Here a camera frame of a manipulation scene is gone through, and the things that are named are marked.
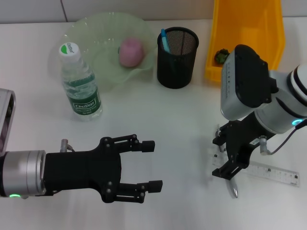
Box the clear green-label water bottle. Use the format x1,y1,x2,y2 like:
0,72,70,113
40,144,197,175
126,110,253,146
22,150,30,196
59,42,104,122

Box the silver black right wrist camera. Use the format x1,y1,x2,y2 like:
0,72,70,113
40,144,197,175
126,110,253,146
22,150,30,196
220,44,279,120

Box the pink peach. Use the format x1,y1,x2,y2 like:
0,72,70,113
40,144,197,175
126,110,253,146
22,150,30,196
119,37,146,68

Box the green plastic wrapper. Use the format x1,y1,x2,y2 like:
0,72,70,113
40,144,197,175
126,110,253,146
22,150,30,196
215,48,230,64

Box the silver plug with thin wire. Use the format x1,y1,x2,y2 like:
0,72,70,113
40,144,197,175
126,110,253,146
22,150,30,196
59,138,76,153

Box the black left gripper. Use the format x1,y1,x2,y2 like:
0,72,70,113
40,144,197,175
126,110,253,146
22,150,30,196
44,134,164,204

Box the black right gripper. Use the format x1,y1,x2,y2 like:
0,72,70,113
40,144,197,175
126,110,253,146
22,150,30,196
211,115,265,181

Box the light blue scissors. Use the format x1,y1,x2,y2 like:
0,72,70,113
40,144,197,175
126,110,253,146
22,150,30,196
160,28,172,54

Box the yellow plastic bin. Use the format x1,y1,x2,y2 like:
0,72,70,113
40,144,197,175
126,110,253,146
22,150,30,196
203,0,286,83

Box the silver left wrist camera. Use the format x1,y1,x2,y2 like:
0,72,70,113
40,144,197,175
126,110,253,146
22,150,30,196
0,88,16,154

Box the clear plastic ruler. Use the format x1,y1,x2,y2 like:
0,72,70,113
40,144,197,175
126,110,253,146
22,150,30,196
207,147,301,188

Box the grey right arm cable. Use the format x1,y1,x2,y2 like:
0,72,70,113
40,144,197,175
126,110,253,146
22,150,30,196
260,118,305,155

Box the black mesh pen holder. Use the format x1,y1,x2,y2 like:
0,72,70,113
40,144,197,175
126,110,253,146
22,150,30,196
157,26,200,89

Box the silver ballpoint pen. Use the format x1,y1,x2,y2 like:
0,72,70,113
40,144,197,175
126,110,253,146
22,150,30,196
214,123,239,199

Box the green glass fruit plate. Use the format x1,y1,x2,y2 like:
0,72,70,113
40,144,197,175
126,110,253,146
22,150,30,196
49,11,158,92

